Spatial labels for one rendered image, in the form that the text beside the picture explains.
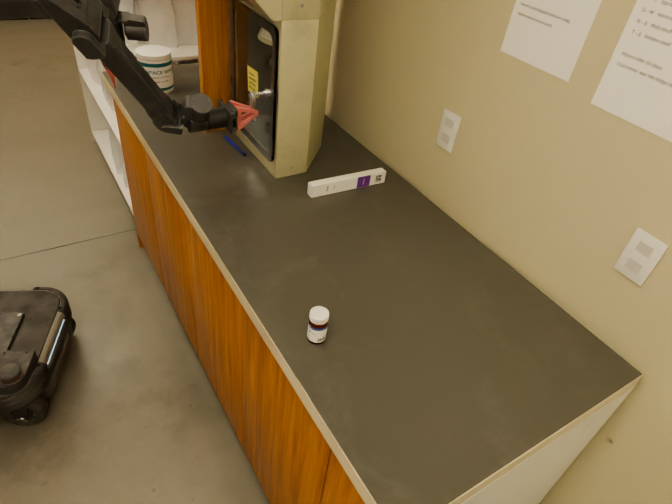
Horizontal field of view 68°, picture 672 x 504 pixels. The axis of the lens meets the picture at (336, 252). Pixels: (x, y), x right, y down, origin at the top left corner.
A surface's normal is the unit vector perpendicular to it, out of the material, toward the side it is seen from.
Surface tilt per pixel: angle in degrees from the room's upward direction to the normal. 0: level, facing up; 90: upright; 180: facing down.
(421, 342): 0
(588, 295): 90
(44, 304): 0
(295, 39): 90
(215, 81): 90
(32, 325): 0
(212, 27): 90
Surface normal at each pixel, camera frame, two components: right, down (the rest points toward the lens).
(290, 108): 0.52, 0.59
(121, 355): 0.11, -0.77
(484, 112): -0.84, 0.26
